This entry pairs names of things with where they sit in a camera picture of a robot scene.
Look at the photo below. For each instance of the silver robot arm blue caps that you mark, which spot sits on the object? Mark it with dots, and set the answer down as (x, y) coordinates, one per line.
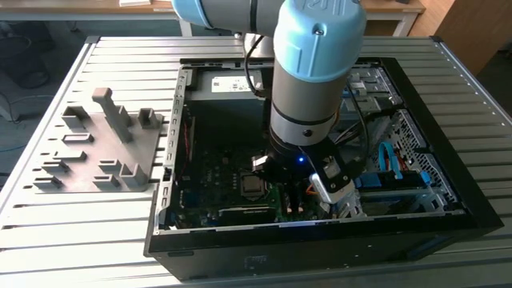
(308, 99)

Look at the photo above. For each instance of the white box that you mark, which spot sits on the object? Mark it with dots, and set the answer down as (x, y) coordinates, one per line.
(133, 2)

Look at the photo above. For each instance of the grey parts rack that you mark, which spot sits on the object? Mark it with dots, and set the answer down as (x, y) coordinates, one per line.
(100, 144)

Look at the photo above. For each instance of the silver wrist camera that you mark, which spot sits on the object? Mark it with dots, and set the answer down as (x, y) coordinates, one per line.
(332, 192)

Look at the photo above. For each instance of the black camera bracket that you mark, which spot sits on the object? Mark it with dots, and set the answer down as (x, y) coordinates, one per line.
(320, 156)

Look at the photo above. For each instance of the green motherboard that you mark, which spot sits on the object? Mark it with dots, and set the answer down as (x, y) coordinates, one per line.
(216, 180)

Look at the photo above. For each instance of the black graphics card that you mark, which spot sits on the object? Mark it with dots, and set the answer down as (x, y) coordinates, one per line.
(245, 216)

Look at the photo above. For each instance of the CPU with silver top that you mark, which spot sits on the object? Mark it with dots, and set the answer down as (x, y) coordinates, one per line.
(252, 184)

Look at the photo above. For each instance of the RAM stick with white label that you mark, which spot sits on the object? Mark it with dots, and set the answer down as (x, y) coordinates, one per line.
(288, 198)

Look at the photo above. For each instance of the black PC case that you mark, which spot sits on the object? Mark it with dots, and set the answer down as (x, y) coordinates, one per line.
(280, 258)

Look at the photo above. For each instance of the grey power supply unit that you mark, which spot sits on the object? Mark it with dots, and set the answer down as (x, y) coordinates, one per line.
(200, 87)

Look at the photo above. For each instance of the black bin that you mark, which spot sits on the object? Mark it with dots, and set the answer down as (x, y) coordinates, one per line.
(24, 60)

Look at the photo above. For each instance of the wooden desk white frame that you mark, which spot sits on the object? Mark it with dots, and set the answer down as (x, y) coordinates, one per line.
(80, 7)

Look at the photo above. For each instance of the grey metal drive cage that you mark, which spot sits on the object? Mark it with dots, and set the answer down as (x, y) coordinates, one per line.
(380, 79)

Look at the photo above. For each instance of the brown wooden cabinet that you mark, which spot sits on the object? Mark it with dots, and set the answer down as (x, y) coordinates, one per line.
(472, 30)

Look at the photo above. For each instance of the grey metal disk bay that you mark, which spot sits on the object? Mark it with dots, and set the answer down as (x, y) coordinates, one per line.
(400, 195)

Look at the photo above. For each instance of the hard disk in blue carrier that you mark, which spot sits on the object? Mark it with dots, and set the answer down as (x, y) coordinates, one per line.
(376, 181)

